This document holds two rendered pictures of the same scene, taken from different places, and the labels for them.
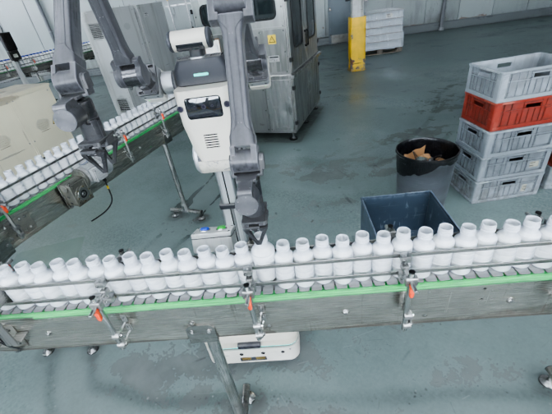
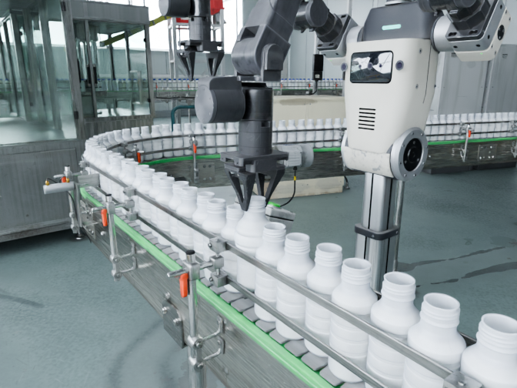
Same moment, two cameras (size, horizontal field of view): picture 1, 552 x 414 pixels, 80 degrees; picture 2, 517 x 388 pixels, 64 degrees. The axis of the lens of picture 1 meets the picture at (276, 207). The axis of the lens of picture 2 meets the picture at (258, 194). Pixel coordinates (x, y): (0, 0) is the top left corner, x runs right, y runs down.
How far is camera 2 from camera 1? 67 cm
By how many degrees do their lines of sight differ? 47
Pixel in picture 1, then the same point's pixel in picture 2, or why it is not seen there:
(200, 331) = (170, 315)
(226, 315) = not seen: hidden behind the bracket
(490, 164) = not seen: outside the picture
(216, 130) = (376, 103)
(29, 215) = (215, 168)
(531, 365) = not seen: outside the picture
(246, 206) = (203, 106)
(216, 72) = (411, 25)
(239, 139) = (255, 17)
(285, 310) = (244, 356)
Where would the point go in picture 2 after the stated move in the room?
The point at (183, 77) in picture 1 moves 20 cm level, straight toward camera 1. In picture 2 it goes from (370, 31) to (340, 24)
